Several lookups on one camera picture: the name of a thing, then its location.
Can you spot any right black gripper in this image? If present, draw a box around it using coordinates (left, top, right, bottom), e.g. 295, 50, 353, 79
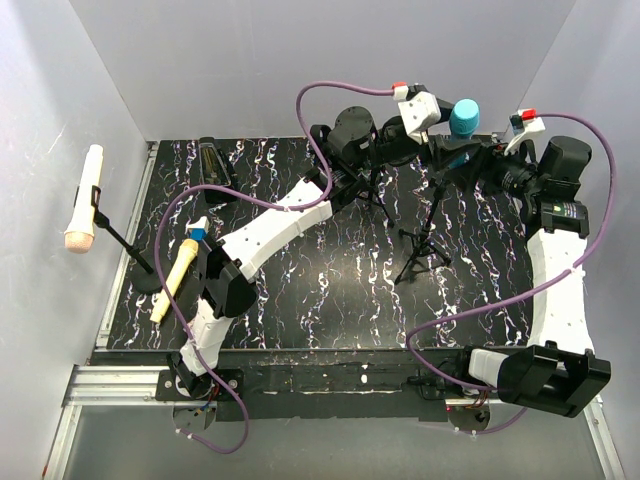
443, 138, 543, 201

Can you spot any teal blue microphone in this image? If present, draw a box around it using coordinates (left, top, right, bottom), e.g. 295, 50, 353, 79
449, 98, 480, 141

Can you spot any black tripod shock-mount stand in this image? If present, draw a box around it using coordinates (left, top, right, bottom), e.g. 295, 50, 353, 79
347, 166, 395, 228

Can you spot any black round-base mic stand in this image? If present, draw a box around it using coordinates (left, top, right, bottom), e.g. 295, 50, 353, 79
310, 124, 329, 150

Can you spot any cream yellow microphone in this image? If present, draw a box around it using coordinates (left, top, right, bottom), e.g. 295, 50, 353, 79
150, 239, 198, 324

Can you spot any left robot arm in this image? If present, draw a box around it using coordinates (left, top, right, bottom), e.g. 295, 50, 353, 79
169, 93, 479, 400

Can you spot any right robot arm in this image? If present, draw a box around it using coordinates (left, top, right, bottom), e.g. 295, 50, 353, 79
452, 136, 611, 418

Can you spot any black left round-base stand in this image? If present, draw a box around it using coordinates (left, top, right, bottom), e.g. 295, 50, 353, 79
91, 186, 161, 295

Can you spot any pale pink microphone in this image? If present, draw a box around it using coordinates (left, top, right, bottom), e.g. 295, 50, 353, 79
64, 144, 104, 254

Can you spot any blue white small box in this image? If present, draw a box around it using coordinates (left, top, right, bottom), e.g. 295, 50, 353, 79
186, 216, 210, 242

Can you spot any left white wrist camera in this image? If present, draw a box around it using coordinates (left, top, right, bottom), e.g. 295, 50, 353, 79
394, 91, 442, 145

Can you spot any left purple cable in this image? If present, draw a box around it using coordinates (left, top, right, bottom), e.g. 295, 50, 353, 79
153, 80, 409, 454

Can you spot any purple cable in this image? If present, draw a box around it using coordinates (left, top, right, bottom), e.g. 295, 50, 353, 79
153, 80, 409, 454
405, 108, 617, 435

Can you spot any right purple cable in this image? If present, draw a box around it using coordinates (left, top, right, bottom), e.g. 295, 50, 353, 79
405, 108, 617, 435

